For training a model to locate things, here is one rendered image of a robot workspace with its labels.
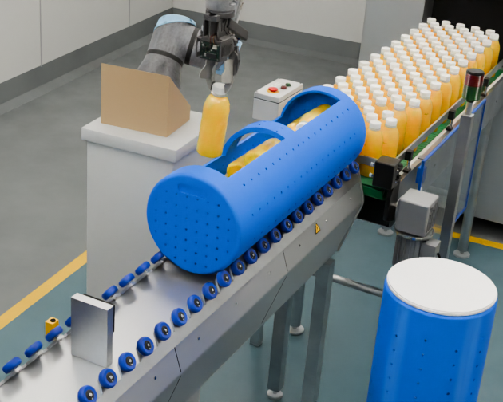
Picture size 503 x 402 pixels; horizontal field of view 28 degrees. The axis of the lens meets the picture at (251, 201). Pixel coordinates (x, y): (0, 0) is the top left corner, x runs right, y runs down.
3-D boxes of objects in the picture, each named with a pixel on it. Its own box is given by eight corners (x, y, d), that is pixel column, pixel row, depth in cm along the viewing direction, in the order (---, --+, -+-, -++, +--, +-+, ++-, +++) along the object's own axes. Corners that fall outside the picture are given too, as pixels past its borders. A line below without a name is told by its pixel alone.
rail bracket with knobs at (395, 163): (366, 187, 336) (369, 159, 332) (373, 180, 342) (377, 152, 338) (393, 195, 332) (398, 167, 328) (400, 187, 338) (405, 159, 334)
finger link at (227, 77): (215, 98, 249) (212, 61, 245) (227, 92, 253) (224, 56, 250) (227, 99, 247) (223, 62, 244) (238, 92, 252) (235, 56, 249)
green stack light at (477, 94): (459, 98, 346) (461, 84, 344) (464, 93, 351) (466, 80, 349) (477, 102, 343) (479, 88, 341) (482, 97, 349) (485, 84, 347)
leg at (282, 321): (264, 396, 376) (279, 250, 349) (271, 388, 381) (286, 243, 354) (278, 402, 374) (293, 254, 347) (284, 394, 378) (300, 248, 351)
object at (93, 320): (70, 354, 232) (70, 297, 225) (81, 346, 235) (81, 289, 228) (106, 368, 228) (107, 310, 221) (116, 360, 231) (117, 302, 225)
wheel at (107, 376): (93, 376, 217) (100, 373, 216) (105, 365, 221) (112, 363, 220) (104, 393, 218) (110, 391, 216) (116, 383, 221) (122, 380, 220)
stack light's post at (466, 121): (414, 374, 396) (461, 114, 349) (418, 369, 400) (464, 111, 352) (425, 377, 395) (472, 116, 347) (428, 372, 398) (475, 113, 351)
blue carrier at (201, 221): (144, 259, 271) (144, 162, 259) (284, 157, 342) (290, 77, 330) (237, 288, 260) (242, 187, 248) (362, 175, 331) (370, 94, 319)
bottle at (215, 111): (223, 151, 266) (235, 87, 257) (219, 163, 259) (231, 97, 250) (198, 145, 266) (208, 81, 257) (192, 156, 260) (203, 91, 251)
